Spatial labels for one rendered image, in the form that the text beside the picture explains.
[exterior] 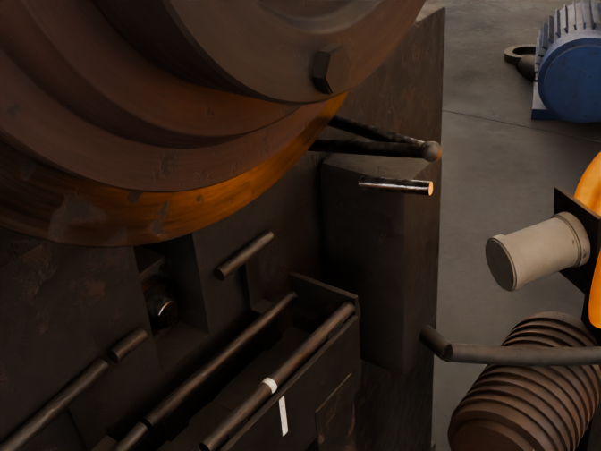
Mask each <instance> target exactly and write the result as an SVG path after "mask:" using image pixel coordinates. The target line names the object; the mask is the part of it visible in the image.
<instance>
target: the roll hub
mask: <svg viewBox="0 0 601 451"><path fill-rule="evenodd" d="M93 1H94V2H95V4H96V5H97V7H98V8H99V10H100V11H101V12H102V14H104V15H105V17H106V18H107V19H108V20H109V21H110V22H111V24H112V25H113V26H114V27H115V28H116V29H117V30H118V32H119V33H120V34H121V35H122V36H123V37H124V38H125V39H126V40H127V41H128V42H129V43H130V44H131V45H133V46H134V47H135V48H136V49H137V50H138V51H139V52H140V53H142V54H143V55H144V56H145V57H146V58H147V59H149V60H150V61H151V62H153V63H154V64H156V65H158V66H159V67H161V68H162V69H164V70H165V71H167V72H169V73H171V74H172V75H174V76H176V77H178V78H181V79H183V80H185V81H188V82H191V83H194V84H197V85H199V86H202V87H207V88H211V89H218V90H221V91H226V92H230V93H233V94H238V95H242V96H246V97H250V98H257V99H261V100H265V101H269V102H274V103H277V104H283V105H291V106H301V105H310V104H316V103H319V102H323V101H326V100H328V99H331V98H335V97H337V96H339V95H342V94H343V93H344V92H346V91H348V90H350V89H352V88H354V87H355V86H356V85H358V84H359V83H361V82H362V81H364V80H365V79H366V78H367V77H368V76H369V75H370V74H371V73H372V72H373V71H375V69H377V68H378V67H379V66H380V65H381V64H382V63H383V62H384V61H385V59H386V58H387V57H388V56H389V55H390V54H391V53H392V52H393V51H394V50H395V49H396V47H397V46H398V45H399V44H400V42H401V41H402V39H403V38H404V36H405V35H406V33H407V32H408V30H409V29H410V27H411V25H412V24H413V22H414V21H415V20H416V18H417V16H418V15H419V12H420V10H421V8H422V7H423V5H424V3H425V2H426V0H93ZM332 43H337V44H343V45H344V48H345V50H346V52H347V54H348V56H349V58H350V60H351V68H350V71H349V75H348V79H347V82H346V85H345V87H343V88H342V89H339V90H338V91H336V92H335V93H334V94H332V95H327V94H323V93H321V92H320V90H319V88H318V86H317V84H316V83H315V81H314V79H313V77H312V73H313V70H314V65H315V62H316V58H317V52H318V50H320V49H322V48H324V47H326V46H328V45H330V44H332Z"/></svg>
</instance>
